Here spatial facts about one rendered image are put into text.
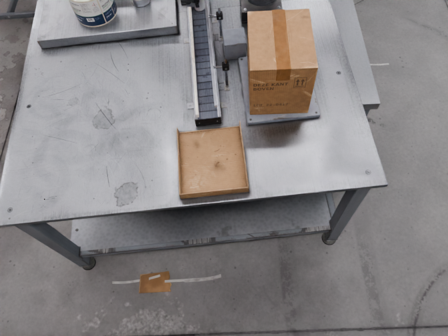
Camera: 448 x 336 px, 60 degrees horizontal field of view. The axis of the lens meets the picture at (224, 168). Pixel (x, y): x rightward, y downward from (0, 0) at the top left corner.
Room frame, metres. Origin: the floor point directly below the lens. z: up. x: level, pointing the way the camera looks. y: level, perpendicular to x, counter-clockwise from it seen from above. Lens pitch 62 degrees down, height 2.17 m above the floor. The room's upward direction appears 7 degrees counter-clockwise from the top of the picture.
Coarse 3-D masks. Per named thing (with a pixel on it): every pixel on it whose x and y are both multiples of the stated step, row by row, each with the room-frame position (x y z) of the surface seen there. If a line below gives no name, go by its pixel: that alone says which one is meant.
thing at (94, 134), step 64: (320, 0) 1.58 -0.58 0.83; (64, 64) 1.37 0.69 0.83; (128, 64) 1.32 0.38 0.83; (320, 64) 1.17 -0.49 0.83; (64, 128) 1.00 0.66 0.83; (128, 128) 0.96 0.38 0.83; (192, 128) 0.92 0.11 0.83; (256, 128) 0.88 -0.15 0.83; (320, 128) 0.84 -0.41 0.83; (0, 192) 0.73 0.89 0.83; (64, 192) 0.69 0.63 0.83; (128, 192) 0.66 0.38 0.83; (256, 192) 0.59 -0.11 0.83; (320, 192) 0.56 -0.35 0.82
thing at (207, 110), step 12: (192, 12) 1.55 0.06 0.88; (204, 12) 1.54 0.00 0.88; (204, 24) 1.46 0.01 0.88; (204, 36) 1.38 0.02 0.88; (204, 48) 1.31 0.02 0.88; (204, 60) 1.23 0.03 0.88; (204, 72) 1.17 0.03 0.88; (204, 84) 1.10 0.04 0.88; (204, 96) 1.04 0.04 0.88; (204, 108) 0.97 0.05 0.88; (216, 108) 0.97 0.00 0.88
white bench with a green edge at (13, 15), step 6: (12, 0) 2.75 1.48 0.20; (12, 6) 2.68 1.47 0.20; (12, 12) 2.61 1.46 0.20; (18, 12) 2.61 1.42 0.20; (24, 12) 2.60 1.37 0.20; (30, 12) 2.59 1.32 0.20; (0, 18) 2.60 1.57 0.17; (6, 18) 2.59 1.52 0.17; (12, 18) 2.59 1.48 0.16; (18, 18) 2.59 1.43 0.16
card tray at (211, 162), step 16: (224, 128) 0.89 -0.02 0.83; (240, 128) 0.86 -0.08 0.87; (192, 144) 0.84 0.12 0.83; (208, 144) 0.83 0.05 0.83; (224, 144) 0.82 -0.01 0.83; (240, 144) 0.81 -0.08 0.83; (192, 160) 0.76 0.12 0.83; (208, 160) 0.75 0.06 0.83; (224, 160) 0.74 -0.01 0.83; (240, 160) 0.73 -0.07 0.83; (192, 176) 0.69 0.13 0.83; (208, 176) 0.68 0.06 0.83; (224, 176) 0.67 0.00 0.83; (240, 176) 0.66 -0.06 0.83; (192, 192) 0.62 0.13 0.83; (208, 192) 0.60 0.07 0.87; (224, 192) 0.60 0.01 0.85; (240, 192) 0.60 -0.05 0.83
